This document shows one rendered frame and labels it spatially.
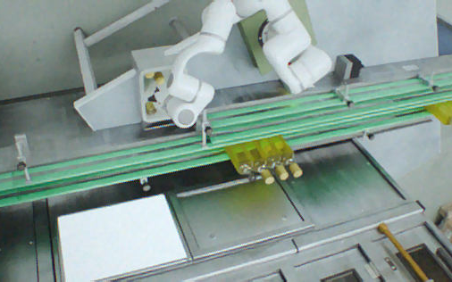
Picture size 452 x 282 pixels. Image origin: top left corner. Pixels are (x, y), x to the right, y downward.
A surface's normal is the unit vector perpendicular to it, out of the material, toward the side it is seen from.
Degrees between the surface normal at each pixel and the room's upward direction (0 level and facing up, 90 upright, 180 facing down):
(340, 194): 91
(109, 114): 0
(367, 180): 90
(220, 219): 90
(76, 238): 90
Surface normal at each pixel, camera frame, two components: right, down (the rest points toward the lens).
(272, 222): 0.04, -0.79
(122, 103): 0.35, 0.58
